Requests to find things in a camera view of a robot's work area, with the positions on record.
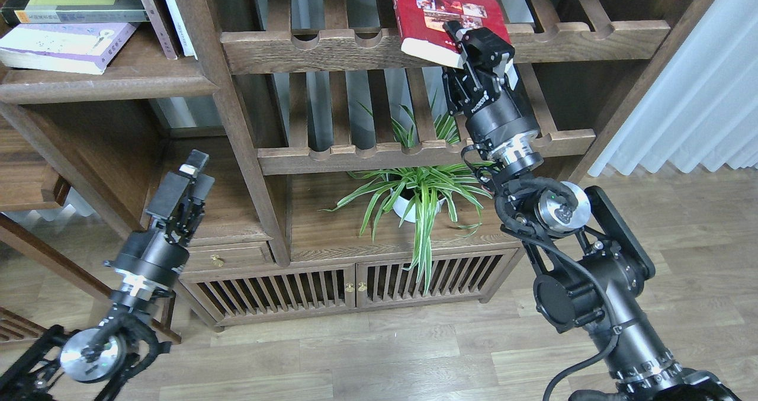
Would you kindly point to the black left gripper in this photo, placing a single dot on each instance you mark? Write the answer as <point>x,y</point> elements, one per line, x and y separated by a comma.
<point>151,261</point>

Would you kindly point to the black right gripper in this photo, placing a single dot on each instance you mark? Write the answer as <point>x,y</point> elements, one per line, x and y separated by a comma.
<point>499,120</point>

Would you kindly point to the red cover book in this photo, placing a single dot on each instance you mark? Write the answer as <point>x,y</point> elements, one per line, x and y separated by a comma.
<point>421,26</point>

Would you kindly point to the pale lavender cover book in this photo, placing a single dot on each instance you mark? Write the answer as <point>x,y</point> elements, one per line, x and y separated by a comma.
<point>76,48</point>

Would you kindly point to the black yellow-green cover book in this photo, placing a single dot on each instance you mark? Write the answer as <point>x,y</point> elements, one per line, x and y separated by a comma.
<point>17,12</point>

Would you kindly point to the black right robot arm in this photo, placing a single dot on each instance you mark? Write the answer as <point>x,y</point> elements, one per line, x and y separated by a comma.
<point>589,267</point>

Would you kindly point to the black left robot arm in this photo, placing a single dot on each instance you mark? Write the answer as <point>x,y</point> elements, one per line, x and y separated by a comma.
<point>123,344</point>

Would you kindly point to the white spine upright book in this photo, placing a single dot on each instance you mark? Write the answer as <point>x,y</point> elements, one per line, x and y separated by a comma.
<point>180,28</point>

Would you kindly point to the wooden side furniture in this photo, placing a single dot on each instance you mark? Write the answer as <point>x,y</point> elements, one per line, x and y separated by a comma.
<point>29,182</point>

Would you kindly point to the green spider plant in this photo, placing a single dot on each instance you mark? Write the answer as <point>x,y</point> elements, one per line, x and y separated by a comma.
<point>385,185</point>

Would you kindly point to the white plant pot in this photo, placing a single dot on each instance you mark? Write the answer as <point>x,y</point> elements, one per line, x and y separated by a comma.
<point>411,207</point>

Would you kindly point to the white pleated curtain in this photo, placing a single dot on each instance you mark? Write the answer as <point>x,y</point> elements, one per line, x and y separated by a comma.
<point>702,110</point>

